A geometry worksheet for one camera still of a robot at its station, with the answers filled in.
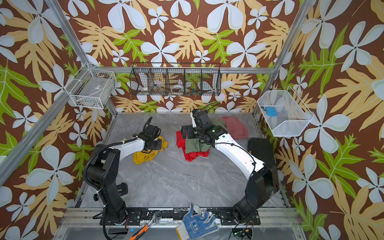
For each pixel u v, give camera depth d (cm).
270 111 87
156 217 73
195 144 92
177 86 99
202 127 60
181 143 99
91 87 85
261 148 93
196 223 72
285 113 84
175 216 75
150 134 78
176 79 97
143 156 89
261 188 42
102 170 50
